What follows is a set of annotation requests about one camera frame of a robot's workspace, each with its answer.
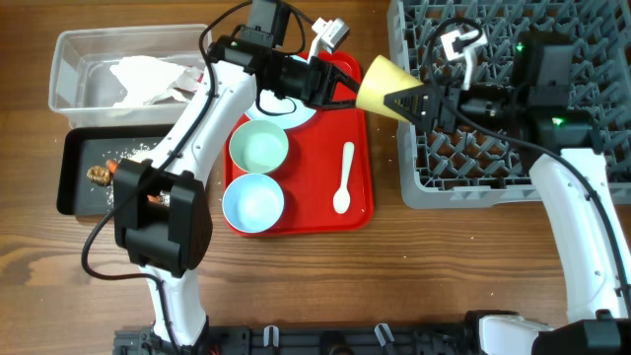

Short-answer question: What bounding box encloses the yellow plastic cup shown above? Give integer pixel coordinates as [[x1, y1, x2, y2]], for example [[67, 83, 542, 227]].
[[355, 55, 422, 123]]

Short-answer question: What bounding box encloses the light blue plate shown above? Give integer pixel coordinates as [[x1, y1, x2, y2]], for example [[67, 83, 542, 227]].
[[245, 54, 318, 130]]

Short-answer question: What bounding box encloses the mint green bowl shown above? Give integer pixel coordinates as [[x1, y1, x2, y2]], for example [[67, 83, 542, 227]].
[[229, 120, 289, 174]]

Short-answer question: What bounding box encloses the light blue bowl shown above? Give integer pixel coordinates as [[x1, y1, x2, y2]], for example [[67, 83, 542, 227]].
[[222, 174, 285, 234]]

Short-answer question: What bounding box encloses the white paper napkin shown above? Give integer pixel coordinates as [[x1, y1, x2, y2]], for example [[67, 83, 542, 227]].
[[110, 55, 203, 107]]

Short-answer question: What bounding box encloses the white rice pile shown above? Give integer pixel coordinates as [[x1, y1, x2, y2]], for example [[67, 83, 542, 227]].
[[105, 142, 172, 206]]

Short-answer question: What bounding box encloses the brown food scrap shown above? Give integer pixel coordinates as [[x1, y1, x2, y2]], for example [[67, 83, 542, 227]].
[[87, 166, 112, 186]]

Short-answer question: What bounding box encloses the orange carrot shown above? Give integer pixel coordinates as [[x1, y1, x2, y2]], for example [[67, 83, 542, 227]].
[[105, 160, 170, 206]]

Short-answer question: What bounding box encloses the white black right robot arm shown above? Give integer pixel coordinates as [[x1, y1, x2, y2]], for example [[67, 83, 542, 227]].
[[383, 35, 630, 354]]

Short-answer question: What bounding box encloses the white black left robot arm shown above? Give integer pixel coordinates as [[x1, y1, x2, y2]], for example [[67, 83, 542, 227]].
[[106, 1, 359, 354]]

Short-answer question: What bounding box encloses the grey dishwasher rack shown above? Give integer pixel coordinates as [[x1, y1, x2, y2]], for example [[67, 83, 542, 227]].
[[387, 0, 630, 209]]

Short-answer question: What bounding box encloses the clear plastic waste bin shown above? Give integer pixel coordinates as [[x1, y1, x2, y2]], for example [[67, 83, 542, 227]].
[[48, 24, 206, 128]]

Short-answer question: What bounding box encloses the black food waste tray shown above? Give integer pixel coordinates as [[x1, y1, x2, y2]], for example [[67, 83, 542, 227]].
[[56, 125, 172, 217]]

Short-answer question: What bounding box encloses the red serving tray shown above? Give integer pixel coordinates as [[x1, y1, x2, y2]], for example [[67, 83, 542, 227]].
[[223, 50, 375, 239]]

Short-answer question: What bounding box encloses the white plastic spoon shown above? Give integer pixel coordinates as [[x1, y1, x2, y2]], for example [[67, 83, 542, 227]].
[[333, 142, 355, 214]]

